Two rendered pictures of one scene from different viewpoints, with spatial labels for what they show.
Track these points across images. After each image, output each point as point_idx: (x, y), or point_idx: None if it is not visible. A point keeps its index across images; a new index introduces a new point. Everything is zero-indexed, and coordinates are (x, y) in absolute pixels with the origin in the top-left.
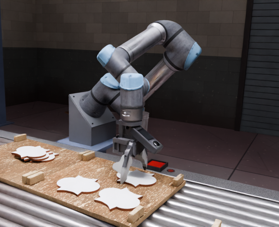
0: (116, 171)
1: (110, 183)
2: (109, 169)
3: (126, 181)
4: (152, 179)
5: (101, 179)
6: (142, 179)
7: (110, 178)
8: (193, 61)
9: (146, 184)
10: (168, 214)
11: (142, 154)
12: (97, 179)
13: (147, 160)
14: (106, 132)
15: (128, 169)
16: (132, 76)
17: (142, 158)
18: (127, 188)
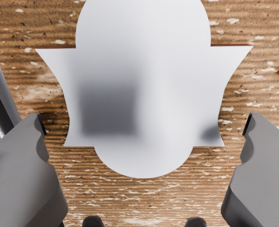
0: (124, 187)
1: (235, 153)
2: (126, 205)
3: (212, 113)
4: (107, 17)
5: (215, 188)
6: (154, 59)
7: (192, 172)
8: None
9: (201, 4)
10: None
11: (46, 202)
12: (218, 196)
13: (2, 142)
14: None
15: (260, 146)
16: None
17: (53, 168)
18: (252, 81)
